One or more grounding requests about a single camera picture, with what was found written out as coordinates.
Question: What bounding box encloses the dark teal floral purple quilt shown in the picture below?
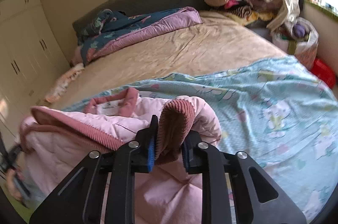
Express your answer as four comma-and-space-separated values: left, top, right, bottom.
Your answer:
77, 7, 202, 66

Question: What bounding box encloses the red plastic container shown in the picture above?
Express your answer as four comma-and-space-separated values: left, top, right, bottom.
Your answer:
310, 57, 336, 89

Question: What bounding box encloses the cream wardrobe with drawers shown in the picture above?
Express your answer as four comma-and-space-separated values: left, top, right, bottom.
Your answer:
1, 0, 69, 147

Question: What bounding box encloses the beige bed sheet mattress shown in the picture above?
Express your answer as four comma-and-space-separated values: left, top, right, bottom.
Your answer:
49, 11, 286, 109

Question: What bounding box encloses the light blue Hello Kitty sheet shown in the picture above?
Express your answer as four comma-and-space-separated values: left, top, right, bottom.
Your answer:
62, 55, 338, 223

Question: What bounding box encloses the pink quilted jacket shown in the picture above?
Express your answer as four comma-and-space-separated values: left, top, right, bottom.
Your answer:
19, 88, 221, 223

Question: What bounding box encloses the floral cloth on windowsill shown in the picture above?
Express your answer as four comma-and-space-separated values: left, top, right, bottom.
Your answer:
303, 0, 337, 19

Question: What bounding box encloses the pink pillow near headboard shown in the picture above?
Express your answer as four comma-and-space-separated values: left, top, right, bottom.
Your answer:
71, 46, 83, 67

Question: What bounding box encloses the bag with purple clothes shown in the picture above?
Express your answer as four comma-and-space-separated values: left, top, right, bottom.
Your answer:
272, 17, 319, 70

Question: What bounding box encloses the peach white small garment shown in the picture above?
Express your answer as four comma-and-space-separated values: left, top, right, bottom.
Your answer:
44, 63, 85, 104

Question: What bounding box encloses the person's left hand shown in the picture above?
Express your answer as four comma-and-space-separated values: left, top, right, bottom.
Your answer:
6, 167, 31, 204

